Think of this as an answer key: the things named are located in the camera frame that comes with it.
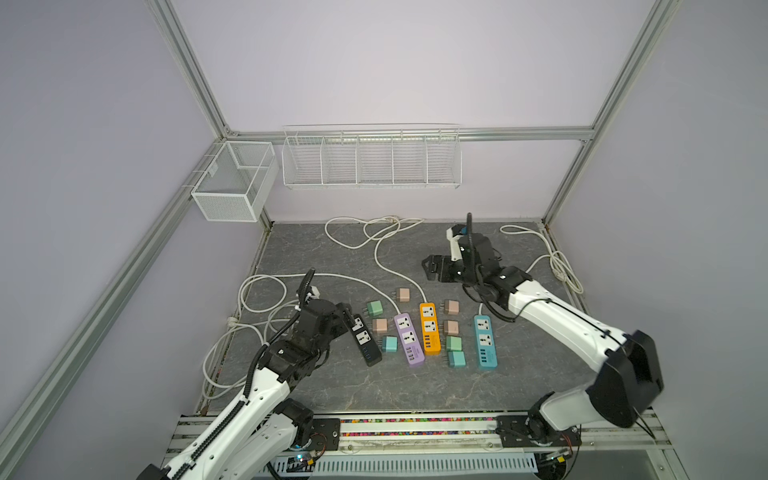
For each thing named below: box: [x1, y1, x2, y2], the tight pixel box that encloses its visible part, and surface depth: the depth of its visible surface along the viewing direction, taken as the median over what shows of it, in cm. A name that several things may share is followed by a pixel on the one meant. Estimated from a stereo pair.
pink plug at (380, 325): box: [372, 318, 388, 333], surface depth 93 cm
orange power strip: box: [419, 302, 441, 356], surface depth 91 cm
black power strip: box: [350, 314, 383, 367], surface depth 88 cm
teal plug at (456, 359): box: [448, 351, 467, 368], surface depth 86 cm
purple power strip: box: [393, 312, 425, 366], surface depth 88 cm
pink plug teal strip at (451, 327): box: [444, 320, 459, 335], surface depth 91 cm
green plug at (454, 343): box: [446, 336, 462, 351], surface depth 88 cm
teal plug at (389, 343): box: [382, 336, 398, 352], surface depth 88 cm
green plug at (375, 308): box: [367, 300, 383, 316], surface depth 96 cm
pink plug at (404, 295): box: [399, 288, 410, 303], surface depth 98 cm
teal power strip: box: [474, 315, 498, 369], surface depth 88 cm
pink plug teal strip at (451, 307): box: [440, 299, 461, 315], surface depth 96 cm
